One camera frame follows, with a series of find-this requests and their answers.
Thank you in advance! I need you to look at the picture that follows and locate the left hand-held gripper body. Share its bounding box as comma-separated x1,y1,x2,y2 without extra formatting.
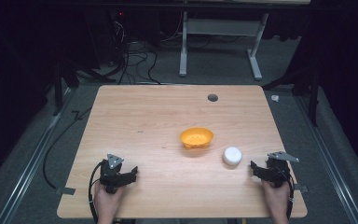
99,153,132,194

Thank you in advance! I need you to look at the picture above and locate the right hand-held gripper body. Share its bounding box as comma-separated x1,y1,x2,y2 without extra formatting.
260,150,300,189

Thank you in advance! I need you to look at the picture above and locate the person's left hand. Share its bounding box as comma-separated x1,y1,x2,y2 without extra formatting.
93,181,126,224

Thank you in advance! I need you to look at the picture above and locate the person's right hand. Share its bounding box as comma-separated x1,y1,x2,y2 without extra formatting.
261,179,291,224

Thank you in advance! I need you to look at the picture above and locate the white round cup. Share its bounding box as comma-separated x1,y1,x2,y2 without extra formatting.
222,146,243,167

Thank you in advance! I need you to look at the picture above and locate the orange plastic bowl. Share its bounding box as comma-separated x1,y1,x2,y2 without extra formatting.
179,126,214,150

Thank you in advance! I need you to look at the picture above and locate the black metal stand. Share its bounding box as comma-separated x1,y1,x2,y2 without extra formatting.
261,59,322,128
51,57,117,118

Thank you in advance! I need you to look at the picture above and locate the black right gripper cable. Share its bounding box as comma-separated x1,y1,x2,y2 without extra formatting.
283,169,296,220

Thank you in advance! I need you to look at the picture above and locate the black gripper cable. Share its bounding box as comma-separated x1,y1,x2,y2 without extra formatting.
88,161,106,224
283,169,296,220

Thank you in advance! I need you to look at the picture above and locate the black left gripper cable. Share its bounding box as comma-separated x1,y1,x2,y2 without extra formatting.
88,161,106,224

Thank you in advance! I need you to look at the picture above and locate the grey metal table bracket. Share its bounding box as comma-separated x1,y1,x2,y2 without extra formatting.
55,186,76,196
293,183,310,194

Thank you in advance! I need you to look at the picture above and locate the grey metal floor rail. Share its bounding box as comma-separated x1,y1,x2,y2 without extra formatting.
0,88,73,224
293,92,358,224

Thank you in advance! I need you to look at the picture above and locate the long black floor cable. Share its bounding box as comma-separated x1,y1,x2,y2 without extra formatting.
42,106,93,190

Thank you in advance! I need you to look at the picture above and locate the bundle of black floor cables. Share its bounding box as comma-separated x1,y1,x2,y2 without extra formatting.
106,18,183,86

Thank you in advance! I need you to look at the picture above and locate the white metal desk frame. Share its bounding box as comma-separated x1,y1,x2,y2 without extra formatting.
178,10,270,81

